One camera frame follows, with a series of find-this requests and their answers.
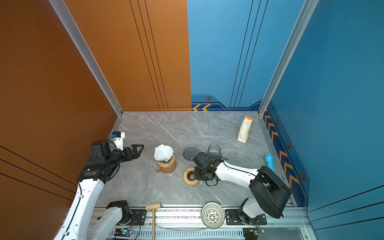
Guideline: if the wooden ring holder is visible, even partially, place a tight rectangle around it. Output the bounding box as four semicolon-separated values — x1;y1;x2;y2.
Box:
184;168;199;186
158;158;175;168

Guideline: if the white paper coffee filter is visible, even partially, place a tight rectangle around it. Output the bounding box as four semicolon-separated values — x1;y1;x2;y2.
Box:
154;145;174;164

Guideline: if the grey glass pitcher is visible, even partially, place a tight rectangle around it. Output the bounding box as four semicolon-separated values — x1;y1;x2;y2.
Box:
206;143;222;158

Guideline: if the orange glass carafe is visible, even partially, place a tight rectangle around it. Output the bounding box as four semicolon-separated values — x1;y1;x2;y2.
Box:
156;164;177;174

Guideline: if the coffee filter pack orange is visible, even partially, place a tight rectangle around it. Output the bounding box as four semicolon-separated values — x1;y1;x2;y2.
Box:
238;116;253;143

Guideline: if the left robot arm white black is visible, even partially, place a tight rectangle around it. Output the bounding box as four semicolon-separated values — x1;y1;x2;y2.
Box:
55;140;144;240

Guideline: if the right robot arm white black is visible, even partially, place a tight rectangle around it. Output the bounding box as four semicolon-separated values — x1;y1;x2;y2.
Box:
194;159;292;225

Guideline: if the grey glass dripper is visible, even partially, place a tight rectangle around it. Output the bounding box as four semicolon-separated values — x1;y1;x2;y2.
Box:
183;145;201;162

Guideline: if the white woven trivet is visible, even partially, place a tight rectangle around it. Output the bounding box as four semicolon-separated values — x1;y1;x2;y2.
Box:
201;202;225;229

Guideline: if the wooden mallet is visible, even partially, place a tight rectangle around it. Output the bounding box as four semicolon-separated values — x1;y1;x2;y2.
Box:
146;203;162;240

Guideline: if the light blue cylinder roll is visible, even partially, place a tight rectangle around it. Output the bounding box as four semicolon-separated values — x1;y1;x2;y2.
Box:
265;153;275;172

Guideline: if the right green circuit board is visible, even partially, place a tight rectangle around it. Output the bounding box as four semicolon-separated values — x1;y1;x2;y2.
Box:
243;228;265;240

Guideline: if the green circuit board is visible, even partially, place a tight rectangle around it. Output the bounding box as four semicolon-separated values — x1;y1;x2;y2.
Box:
113;228;134;238
243;228;265;240

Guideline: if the left green circuit board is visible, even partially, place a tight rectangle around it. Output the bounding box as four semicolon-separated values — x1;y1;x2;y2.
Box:
113;228;134;238

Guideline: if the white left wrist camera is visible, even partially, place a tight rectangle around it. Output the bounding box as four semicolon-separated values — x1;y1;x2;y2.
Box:
110;131;126;150

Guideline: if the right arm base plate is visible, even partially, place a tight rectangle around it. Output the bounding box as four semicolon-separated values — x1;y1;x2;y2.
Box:
225;209;268;226

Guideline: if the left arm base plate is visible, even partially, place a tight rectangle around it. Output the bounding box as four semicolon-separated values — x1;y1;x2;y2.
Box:
118;209;147;227

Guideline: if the aluminium front rail frame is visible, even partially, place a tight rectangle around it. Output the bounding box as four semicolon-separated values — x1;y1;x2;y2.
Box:
53;204;319;240

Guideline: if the left aluminium corner post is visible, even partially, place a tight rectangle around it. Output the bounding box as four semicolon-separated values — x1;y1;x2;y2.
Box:
48;0;124;117

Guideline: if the aluminium corner post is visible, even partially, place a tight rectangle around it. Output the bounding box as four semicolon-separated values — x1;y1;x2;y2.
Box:
258;0;319;117
48;0;124;117

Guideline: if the right aluminium corner post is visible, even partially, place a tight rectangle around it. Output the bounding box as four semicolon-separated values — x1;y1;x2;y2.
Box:
258;0;319;117

